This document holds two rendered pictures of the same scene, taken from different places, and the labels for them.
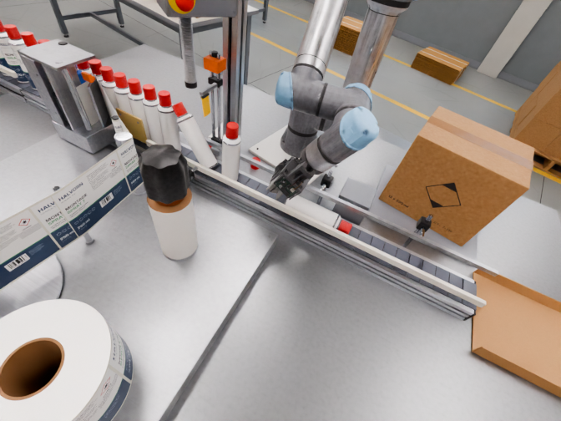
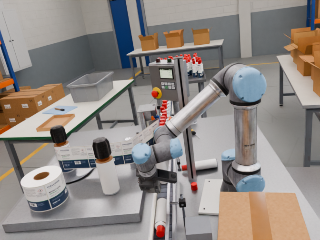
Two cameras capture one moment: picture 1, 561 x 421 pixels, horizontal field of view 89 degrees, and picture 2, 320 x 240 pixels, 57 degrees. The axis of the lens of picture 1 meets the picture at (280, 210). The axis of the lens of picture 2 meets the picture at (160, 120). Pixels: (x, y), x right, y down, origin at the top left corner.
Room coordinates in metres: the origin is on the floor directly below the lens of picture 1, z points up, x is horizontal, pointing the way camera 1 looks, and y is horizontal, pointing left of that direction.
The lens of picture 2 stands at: (0.43, -1.13, 1.74)
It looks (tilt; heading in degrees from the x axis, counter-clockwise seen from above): 21 degrees down; 80
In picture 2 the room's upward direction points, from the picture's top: 9 degrees counter-clockwise
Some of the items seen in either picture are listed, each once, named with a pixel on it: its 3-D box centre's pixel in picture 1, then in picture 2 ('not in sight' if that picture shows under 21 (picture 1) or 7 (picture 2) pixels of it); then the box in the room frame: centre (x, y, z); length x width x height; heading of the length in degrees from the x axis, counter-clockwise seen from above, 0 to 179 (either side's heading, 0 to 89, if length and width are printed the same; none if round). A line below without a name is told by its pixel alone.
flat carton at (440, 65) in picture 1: (439, 64); not in sight; (4.71, -1.78, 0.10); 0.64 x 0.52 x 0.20; 59
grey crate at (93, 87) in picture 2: not in sight; (93, 86); (0.32, 2.60, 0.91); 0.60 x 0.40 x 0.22; 65
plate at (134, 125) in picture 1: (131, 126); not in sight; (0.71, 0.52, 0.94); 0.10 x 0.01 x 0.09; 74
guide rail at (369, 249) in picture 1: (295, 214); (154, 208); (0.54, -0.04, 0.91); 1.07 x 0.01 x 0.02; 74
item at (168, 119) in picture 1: (169, 124); not in sight; (0.71, 0.39, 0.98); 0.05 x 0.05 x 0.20
